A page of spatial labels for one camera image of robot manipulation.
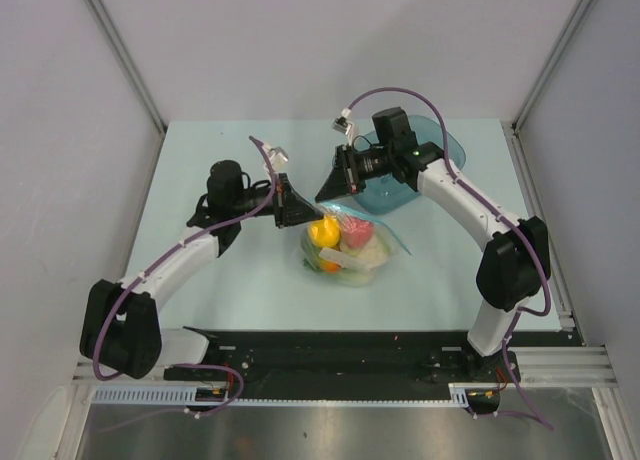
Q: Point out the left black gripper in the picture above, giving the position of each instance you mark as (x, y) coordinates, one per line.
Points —
(289, 208)

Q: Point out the clear zip top bag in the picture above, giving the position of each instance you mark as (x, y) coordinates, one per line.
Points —
(330, 263)

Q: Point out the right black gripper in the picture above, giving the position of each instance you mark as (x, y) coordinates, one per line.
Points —
(346, 178)

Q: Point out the white cable duct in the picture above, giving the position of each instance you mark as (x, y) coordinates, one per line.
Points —
(337, 391)

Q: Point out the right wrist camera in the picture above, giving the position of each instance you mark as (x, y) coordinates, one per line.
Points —
(345, 125)

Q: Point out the aluminium frame rail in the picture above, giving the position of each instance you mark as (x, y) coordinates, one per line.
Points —
(553, 367)

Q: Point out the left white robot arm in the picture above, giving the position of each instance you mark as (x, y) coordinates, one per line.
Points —
(121, 332)

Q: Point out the yellow fake lemon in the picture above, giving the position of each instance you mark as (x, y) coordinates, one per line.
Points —
(324, 233)

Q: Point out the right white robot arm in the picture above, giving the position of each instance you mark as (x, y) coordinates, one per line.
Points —
(515, 261)

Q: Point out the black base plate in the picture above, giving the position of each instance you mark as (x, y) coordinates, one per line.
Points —
(336, 349)

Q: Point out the teal plastic bin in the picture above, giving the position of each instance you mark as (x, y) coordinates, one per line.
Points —
(385, 194)

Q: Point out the red fake pepper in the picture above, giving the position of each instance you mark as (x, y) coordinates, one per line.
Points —
(356, 232)

